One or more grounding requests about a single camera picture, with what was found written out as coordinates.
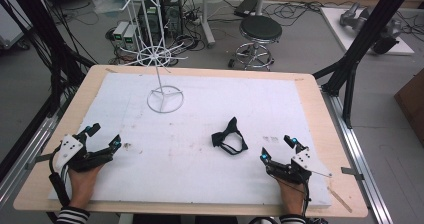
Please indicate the black round stool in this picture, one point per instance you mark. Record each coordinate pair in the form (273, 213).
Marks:
(260, 28)

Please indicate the grey desk leg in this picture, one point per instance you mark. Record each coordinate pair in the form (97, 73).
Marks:
(207, 20)

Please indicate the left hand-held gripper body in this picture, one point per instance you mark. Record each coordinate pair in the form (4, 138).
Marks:
(68, 150)

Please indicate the brown wooden cabinet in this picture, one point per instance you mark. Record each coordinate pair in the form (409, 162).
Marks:
(413, 104)

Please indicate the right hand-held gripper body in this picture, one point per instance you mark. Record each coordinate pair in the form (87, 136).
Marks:
(301, 160)

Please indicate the wooden table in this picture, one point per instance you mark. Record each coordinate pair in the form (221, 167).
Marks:
(316, 117)

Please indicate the metal table clamp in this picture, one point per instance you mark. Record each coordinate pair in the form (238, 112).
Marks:
(351, 173)
(37, 160)

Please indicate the person's right hand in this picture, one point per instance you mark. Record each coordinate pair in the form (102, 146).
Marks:
(291, 197)

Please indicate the grey power supply unit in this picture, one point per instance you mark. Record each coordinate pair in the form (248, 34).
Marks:
(130, 37)
(120, 31)

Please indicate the black metal frame stand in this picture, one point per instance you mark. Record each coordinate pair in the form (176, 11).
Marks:
(360, 47)
(56, 60)

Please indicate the white floor board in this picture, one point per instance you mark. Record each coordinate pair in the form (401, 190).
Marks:
(336, 27)

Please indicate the black bow tie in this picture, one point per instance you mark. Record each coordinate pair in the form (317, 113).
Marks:
(230, 132)

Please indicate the white foam mat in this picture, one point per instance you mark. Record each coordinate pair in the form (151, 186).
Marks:
(200, 177)

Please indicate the aluminium rail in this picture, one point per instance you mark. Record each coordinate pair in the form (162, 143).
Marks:
(23, 164)
(360, 157)

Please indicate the black computer tower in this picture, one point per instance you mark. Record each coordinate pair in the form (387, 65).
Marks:
(171, 15)

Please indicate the black flat box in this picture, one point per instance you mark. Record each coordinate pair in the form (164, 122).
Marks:
(246, 7)

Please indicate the thin wooden stick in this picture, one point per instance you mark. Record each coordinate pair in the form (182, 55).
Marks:
(340, 199)

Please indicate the person's left hand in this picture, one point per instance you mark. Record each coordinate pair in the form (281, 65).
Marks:
(83, 184)

